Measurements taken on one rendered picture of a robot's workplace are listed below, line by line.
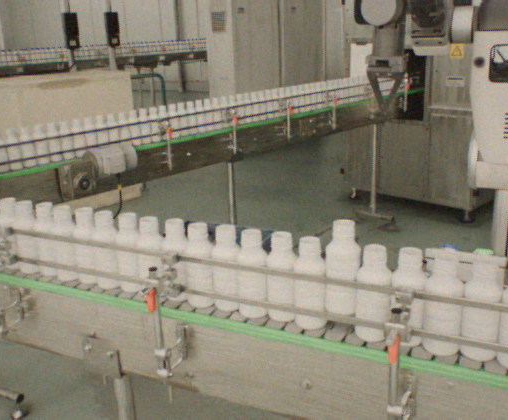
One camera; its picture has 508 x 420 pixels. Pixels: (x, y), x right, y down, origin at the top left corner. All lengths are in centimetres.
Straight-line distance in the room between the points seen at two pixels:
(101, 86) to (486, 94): 428
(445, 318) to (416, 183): 394
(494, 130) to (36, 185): 184
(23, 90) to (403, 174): 313
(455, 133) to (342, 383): 372
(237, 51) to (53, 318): 590
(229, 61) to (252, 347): 611
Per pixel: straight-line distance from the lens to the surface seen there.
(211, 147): 316
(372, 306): 101
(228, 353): 115
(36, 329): 147
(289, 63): 776
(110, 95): 545
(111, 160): 259
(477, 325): 100
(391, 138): 494
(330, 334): 107
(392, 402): 100
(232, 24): 703
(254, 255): 107
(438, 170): 478
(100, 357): 136
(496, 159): 151
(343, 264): 101
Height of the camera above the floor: 153
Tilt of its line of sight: 18 degrees down
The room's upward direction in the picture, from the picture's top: 2 degrees counter-clockwise
